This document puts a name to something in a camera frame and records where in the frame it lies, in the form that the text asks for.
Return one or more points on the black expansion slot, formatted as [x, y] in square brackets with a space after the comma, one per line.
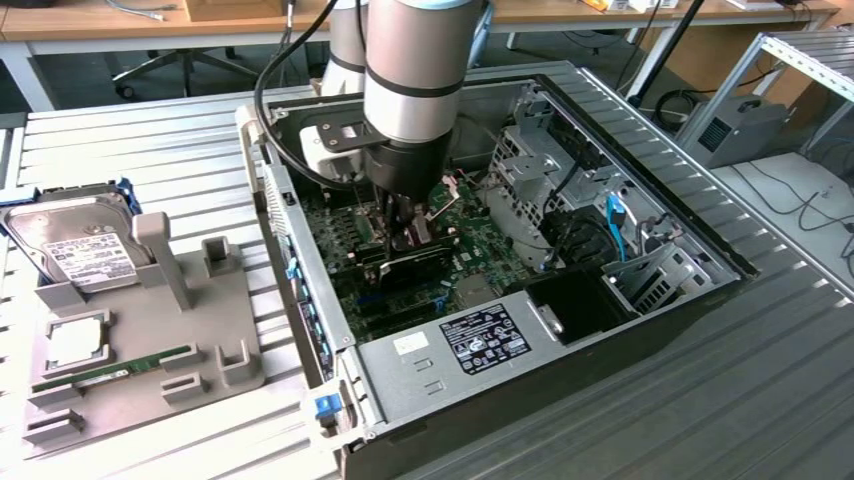
[396, 311]
[403, 322]

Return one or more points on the aluminium frame shelf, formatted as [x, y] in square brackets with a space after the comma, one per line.
[800, 55]

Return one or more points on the grey power supply with label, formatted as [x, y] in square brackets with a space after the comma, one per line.
[409, 380]

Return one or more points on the CPU socket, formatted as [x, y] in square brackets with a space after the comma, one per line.
[372, 225]

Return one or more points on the black tripod pole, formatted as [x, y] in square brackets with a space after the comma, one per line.
[669, 45]

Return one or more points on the silver hard disk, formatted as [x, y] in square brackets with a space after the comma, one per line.
[73, 250]

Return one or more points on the cardboard box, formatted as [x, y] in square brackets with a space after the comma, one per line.
[226, 10]

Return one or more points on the open black PC case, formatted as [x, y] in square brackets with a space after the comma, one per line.
[600, 360]

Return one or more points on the black graphics card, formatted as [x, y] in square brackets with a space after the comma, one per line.
[420, 272]

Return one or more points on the green motherboard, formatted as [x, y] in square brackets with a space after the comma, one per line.
[480, 240]

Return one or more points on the blue expansion slot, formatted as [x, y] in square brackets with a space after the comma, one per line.
[369, 301]

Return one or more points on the black office chair base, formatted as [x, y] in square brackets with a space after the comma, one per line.
[186, 62]

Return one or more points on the CPU chip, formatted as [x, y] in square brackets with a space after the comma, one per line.
[76, 342]

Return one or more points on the small white yellow boxes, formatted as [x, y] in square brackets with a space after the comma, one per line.
[623, 4]

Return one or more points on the blue disk caddy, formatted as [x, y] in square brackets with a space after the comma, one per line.
[129, 197]

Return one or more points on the metal socket cover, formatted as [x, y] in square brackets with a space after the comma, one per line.
[448, 197]

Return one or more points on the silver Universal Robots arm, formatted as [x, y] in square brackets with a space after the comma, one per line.
[413, 55]

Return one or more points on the grey computer box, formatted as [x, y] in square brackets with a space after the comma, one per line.
[747, 130]

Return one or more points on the silver chipset heatsink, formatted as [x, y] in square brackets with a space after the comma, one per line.
[476, 291]

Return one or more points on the long wooden desk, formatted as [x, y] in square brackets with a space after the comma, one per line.
[733, 15]

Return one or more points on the grey parts rack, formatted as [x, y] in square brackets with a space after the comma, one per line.
[166, 340]

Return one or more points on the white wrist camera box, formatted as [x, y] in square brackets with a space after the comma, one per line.
[320, 160]

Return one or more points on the metal disk bay cage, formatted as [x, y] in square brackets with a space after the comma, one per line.
[527, 170]

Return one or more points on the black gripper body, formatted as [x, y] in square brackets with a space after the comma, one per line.
[409, 165]

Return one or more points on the blue case latch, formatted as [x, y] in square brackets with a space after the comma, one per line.
[325, 405]

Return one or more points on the green RAM stick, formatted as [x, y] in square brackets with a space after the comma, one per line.
[106, 375]

